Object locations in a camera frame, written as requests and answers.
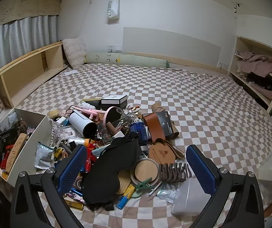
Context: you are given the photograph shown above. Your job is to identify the wooden comb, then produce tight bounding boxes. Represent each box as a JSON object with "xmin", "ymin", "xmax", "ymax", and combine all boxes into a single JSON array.
[{"xmin": 5, "ymin": 133, "xmax": 28, "ymax": 174}]

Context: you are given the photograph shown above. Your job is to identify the wooden closet shelf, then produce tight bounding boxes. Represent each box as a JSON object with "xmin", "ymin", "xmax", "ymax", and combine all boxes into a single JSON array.
[{"xmin": 228, "ymin": 36, "xmax": 272, "ymax": 117}]

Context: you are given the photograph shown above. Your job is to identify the clear tape roll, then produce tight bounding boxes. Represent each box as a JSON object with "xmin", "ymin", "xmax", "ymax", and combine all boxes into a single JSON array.
[{"xmin": 76, "ymin": 173, "xmax": 85, "ymax": 188}]

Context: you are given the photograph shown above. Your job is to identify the clear glass cup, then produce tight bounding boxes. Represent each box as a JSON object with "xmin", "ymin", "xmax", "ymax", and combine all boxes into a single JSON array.
[{"xmin": 98, "ymin": 123, "xmax": 117, "ymax": 146}]

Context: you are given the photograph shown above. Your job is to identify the pile of blue stick packets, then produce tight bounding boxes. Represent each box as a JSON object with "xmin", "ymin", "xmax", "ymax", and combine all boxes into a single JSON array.
[{"xmin": 63, "ymin": 185, "xmax": 136, "ymax": 211}]

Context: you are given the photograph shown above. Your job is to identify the brown lipstick tube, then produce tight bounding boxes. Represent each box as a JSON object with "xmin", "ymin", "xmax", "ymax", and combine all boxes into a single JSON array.
[{"xmin": 106, "ymin": 122, "xmax": 119, "ymax": 136}]

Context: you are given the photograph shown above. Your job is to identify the clear printed sachet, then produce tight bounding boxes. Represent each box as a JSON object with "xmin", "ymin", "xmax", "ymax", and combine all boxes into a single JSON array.
[{"xmin": 156, "ymin": 183, "xmax": 182, "ymax": 204}]

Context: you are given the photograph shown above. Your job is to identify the black box with leather sleeve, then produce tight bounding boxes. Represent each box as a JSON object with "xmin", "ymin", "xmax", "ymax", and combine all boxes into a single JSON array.
[{"xmin": 142, "ymin": 112, "xmax": 166, "ymax": 143}]

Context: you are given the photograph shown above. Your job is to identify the black and white gift box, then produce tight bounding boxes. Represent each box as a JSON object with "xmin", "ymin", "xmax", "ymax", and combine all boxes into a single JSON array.
[{"xmin": 100, "ymin": 95, "xmax": 128, "ymax": 111}]

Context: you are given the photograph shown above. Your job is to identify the white cylindrical tumbler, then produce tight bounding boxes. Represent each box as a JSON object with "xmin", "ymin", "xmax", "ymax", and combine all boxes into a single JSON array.
[{"xmin": 69, "ymin": 111, "xmax": 98, "ymax": 138}]

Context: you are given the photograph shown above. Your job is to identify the beige handled scissors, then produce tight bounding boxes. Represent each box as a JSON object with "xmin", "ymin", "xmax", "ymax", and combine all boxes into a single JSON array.
[{"xmin": 127, "ymin": 106, "xmax": 141, "ymax": 115}]

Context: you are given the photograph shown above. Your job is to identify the brown hair claw clip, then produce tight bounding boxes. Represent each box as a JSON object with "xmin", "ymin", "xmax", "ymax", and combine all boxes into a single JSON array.
[{"xmin": 158, "ymin": 162, "xmax": 196, "ymax": 184}]

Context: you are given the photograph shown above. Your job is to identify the pile of pink clothes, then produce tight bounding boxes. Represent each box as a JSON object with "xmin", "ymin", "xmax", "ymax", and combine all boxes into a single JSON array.
[{"xmin": 235, "ymin": 50, "xmax": 272, "ymax": 101}]

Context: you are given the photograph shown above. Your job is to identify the blue bottle with silver cap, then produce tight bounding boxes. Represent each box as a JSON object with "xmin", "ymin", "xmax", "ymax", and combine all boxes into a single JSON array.
[{"xmin": 129, "ymin": 122, "xmax": 149, "ymax": 141}]

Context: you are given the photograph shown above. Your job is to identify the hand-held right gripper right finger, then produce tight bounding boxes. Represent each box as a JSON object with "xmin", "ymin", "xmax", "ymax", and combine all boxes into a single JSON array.
[{"xmin": 185, "ymin": 144, "xmax": 266, "ymax": 228}]

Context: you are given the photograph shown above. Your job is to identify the grey curtain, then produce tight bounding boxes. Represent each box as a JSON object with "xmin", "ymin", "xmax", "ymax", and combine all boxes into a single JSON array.
[{"xmin": 0, "ymin": 15, "xmax": 59, "ymax": 79}]

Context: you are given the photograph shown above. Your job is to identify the white storage box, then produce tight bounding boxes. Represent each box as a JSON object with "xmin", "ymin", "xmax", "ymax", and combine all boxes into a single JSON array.
[{"xmin": 0, "ymin": 108, "xmax": 54, "ymax": 188}]

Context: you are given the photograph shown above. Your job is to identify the wooden bedside shelf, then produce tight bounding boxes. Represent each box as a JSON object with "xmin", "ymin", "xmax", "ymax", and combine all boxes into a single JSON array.
[{"xmin": 0, "ymin": 41, "xmax": 68, "ymax": 120}]

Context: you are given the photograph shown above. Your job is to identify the clear crystal bead string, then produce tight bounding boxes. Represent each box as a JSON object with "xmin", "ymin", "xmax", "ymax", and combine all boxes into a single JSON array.
[{"xmin": 49, "ymin": 120, "xmax": 67, "ymax": 148}]

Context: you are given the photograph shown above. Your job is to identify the green bolster pillow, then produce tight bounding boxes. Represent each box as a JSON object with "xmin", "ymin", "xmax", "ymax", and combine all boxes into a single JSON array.
[{"xmin": 85, "ymin": 53, "xmax": 170, "ymax": 69}]

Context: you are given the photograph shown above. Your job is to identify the green clothespin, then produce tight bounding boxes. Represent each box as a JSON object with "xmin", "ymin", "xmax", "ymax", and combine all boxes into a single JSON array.
[{"xmin": 134, "ymin": 178, "xmax": 152, "ymax": 191}]

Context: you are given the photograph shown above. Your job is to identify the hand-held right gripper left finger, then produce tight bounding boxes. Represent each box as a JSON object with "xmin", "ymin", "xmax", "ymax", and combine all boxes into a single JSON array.
[{"xmin": 10, "ymin": 144, "xmax": 89, "ymax": 228}]

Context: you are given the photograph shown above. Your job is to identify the beige printed valance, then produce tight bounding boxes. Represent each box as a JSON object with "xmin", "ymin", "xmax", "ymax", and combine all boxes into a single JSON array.
[{"xmin": 0, "ymin": 0, "xmax": 63, "ymax": 33}]

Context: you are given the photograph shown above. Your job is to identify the black charger box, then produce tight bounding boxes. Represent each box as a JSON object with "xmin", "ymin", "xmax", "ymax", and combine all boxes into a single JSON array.
[{"xmin": 156, "ymin": 111, "xmax": 179, "ymax": 139}]

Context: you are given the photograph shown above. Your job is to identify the hanging white paper bag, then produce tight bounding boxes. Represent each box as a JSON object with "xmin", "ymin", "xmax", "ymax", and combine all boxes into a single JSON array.
[{"xmin": 106, "ymin": 0, "xmax": 121, "ymax": 25}]

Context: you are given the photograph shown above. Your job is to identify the cardboard tube with twine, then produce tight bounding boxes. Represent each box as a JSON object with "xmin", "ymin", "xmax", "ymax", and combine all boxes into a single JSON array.
[{"xmin": 150, "ymin": 103, "xmax": 166, "ymax": 114}]

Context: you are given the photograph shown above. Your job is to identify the fluffy white pillow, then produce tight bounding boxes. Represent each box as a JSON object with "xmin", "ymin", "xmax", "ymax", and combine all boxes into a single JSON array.
[{"xmin": 62, "ymin": 37, "xmax": 87, "ymax": 70}]

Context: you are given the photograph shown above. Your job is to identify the oval brown leather tag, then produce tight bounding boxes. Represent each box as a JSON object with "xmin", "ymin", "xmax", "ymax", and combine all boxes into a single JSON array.
[{"xmin": 148, "ymin": 140, "xmax": 186, "ymax": 165}]

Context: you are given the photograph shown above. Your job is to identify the silver foil packet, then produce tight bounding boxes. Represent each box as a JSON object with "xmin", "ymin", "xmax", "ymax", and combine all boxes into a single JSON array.
[{"xmin": 35, "ymin": 142, "xmax": 56, "ymax": 169}]

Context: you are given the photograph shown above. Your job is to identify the oval wooden lid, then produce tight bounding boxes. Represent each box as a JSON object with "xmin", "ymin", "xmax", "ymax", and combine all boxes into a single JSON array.
[{"xmin": 115, "ymin": 170, "xmax": 133, "ymax": 195}]

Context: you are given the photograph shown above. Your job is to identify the clear plastic container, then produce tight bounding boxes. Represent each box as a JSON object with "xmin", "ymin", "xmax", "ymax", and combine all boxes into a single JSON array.
[{"xmin": 171, "ymin": 178, "xmax": 212, "ymax": 216}]

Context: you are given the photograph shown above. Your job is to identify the round wooden white-rimmed coaster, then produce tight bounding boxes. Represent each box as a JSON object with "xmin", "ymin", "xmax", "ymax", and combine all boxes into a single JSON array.
[{"xmin": 130, "ymin": 158, "xmax": 161, "ymax": 186}]

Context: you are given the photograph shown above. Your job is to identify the pile of red stick packets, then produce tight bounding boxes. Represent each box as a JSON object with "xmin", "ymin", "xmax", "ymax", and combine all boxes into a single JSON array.
[{"xmin": 80, "ymin": 139, "xmax": 98, "ymax": 173}]

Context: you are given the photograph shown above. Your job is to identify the black sleep mask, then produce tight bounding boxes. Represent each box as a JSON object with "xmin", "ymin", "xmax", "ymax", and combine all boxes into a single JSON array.
[{"xmin": 81, "ymin": 136, "xmax": 142, "ymax": 212}]

